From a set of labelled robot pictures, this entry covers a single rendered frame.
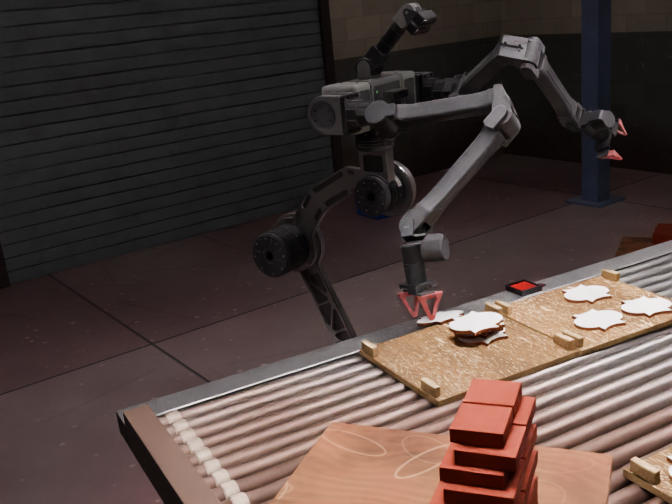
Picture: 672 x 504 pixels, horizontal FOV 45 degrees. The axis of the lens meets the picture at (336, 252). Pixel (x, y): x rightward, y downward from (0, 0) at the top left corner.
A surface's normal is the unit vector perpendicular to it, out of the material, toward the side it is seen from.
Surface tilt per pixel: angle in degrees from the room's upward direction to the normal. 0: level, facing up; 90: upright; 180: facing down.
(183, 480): 0
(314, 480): 0
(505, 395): 0
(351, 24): 90
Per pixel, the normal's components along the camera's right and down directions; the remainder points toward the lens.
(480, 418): -0.09, -0.95
